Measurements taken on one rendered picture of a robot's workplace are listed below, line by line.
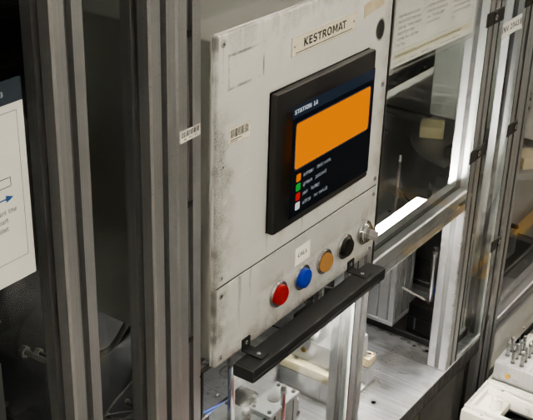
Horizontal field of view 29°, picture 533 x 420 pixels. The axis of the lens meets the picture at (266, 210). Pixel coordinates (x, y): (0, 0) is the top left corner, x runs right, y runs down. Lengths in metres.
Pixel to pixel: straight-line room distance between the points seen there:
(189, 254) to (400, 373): 1.01
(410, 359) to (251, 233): 0.97
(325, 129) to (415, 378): 0.92
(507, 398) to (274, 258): 0.95
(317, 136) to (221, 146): 0.19
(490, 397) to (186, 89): 1.27
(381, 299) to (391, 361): 0.15
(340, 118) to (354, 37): 0.12
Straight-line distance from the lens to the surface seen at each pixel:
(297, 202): 1.41
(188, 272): 1.31
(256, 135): 1.33
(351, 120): 1.48
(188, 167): 1.25
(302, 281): 1.52
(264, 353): 1.45
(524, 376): 2.28
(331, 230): 1.57
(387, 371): 2.24
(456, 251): 2.12
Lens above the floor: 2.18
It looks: 26 degrees down
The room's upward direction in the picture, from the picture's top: 2 degrees clockwise
